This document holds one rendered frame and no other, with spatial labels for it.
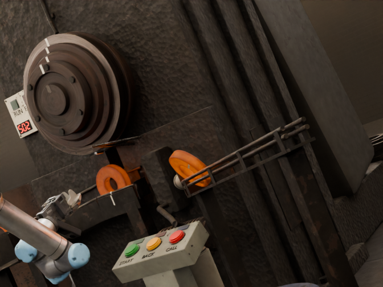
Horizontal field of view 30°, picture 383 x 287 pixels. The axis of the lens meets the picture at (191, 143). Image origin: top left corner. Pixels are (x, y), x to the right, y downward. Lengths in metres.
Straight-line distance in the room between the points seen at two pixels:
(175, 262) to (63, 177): 1.37
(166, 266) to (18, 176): 10.34
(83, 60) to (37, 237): 0.73
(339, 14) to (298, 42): 5.28
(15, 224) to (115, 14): 0.95
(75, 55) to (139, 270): 1.12
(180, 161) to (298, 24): 1.37
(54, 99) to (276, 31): 1.09
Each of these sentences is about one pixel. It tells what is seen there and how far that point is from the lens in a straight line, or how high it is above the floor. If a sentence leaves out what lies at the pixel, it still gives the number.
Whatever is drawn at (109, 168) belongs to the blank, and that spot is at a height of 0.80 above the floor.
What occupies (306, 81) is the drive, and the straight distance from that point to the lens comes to 3.31.
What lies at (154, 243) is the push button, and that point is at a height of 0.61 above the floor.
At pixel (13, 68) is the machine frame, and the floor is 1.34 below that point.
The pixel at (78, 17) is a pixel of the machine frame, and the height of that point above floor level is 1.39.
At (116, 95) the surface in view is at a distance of 2.63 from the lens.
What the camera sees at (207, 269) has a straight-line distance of 1.92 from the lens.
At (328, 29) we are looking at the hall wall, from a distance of 8.72.
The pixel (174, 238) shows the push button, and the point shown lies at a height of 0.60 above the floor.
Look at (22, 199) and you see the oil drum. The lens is 5.58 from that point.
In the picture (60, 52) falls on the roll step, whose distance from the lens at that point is 2.72.
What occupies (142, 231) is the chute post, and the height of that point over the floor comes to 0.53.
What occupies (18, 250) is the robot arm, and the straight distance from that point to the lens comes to 2.40.
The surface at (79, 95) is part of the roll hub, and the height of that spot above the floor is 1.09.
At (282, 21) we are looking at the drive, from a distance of 3.32.
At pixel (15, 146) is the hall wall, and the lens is 11.90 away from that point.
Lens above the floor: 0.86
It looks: 2 degrees down
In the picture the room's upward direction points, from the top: 23 degrees counter-clockwise
